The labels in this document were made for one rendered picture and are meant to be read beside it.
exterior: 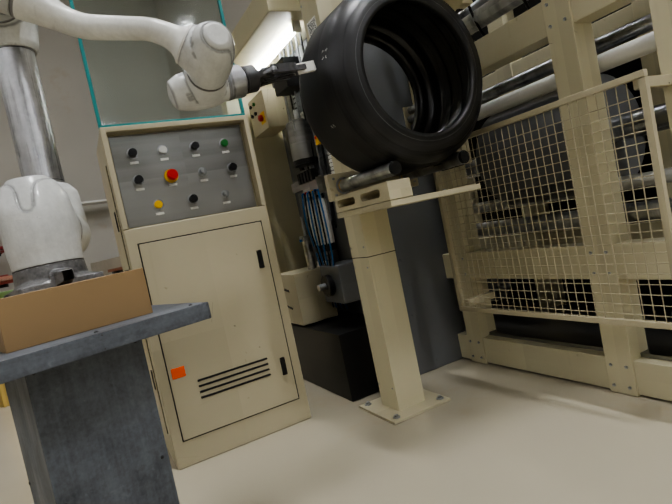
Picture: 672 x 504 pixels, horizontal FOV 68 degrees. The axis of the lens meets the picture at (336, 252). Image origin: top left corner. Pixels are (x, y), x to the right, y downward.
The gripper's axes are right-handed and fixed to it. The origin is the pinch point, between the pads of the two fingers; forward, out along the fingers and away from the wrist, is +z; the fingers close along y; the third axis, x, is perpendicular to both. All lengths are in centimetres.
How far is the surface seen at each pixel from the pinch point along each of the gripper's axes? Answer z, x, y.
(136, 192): -50, 15, 61
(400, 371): 13, 112, 28
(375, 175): 11.9, 37.4, -0.6
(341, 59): 6.3, 2.8, -11.0
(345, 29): 10.5, -5.1, -11.4
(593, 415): 44, 132, -28
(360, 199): 8.7, 43.3, 7.7
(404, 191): 14.3, 44.9, -9.4
